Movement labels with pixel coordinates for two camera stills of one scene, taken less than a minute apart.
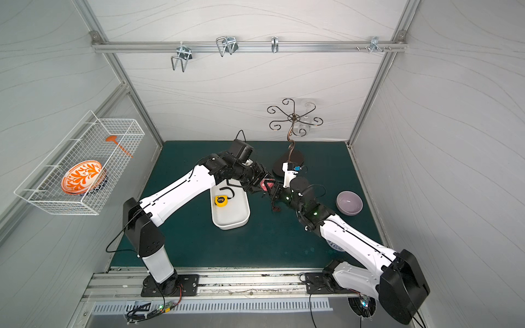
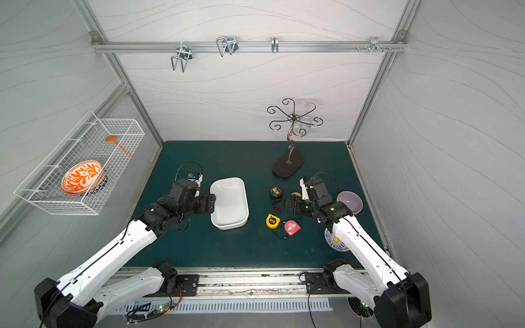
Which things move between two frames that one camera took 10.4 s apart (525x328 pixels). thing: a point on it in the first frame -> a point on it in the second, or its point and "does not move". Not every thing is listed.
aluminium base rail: x=273 y=285 does not move
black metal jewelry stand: x=298 y=126 does not move
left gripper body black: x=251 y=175 -> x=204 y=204
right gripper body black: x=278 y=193 -> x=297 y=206
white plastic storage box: x=236 y=212 does not move
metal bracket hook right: x=374 y=44 does not move
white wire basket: x=82 y=171 does not move
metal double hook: x=184 y=55 does not move
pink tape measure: x=262 y=184 -> x=291 y=227
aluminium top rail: x=133 y=46 does not move
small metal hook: x=275 y=44 does not move
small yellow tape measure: x=222 y=201 -> x=272 y=221
